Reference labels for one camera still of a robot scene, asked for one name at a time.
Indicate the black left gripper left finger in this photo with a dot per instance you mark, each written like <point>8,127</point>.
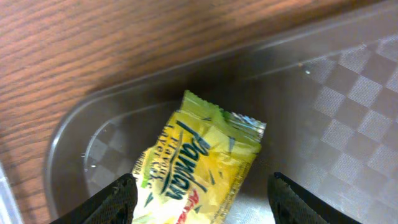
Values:
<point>113,204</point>

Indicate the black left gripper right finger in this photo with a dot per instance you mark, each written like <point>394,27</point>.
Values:
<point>292,204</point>

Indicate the yellow green snack wrapper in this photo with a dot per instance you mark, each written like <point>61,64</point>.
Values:
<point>195,169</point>

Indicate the brown serving tray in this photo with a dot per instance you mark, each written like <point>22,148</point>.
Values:
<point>327,92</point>

